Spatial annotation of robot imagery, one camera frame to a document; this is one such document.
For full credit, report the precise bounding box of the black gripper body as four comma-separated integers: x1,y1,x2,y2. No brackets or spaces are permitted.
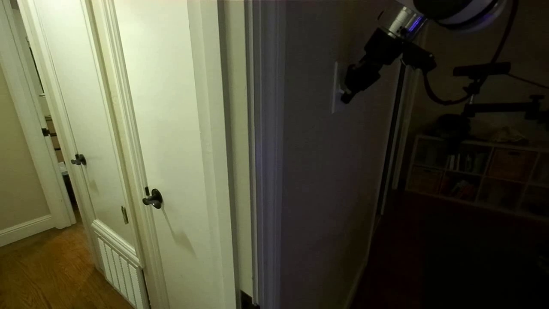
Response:
354,27,407,93

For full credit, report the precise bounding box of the white light switch plate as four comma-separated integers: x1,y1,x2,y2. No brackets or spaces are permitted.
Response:
330,61,345,117

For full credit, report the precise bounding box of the black bundled object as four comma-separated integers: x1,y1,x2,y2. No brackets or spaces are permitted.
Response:
434,112,474,142

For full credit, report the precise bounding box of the small wicker basket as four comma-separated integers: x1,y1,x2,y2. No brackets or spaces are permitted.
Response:
409,166,445,196

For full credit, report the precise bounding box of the row of pale books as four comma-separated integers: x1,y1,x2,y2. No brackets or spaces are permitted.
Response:
445,152,487,176

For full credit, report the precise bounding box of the row of colourful books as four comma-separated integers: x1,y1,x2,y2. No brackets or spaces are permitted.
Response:
439,174,479,203

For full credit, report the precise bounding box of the white crumpled object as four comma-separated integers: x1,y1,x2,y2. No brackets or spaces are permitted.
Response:
489,126,529,147

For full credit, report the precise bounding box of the white cube shelf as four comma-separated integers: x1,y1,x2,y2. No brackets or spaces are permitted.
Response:
403,135,549,224

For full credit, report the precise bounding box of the large wicker basket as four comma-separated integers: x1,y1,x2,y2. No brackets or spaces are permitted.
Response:
486,147,539,184

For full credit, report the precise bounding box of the white door with louvered panel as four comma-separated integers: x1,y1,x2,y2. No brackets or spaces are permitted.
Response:
19,0,148,309

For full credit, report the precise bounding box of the black round door knob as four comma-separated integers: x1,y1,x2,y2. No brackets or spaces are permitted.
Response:
69,152,89,169

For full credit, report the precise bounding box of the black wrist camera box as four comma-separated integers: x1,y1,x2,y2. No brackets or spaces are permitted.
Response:
400,42,439,75

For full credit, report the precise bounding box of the black stereo camera bar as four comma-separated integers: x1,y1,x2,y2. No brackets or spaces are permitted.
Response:
451,61,513,80

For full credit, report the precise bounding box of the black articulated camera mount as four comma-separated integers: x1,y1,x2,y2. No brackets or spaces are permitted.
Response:
460,76,549,126

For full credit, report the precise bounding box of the white door with lever handle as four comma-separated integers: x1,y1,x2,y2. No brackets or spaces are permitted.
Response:
110,0,237,309

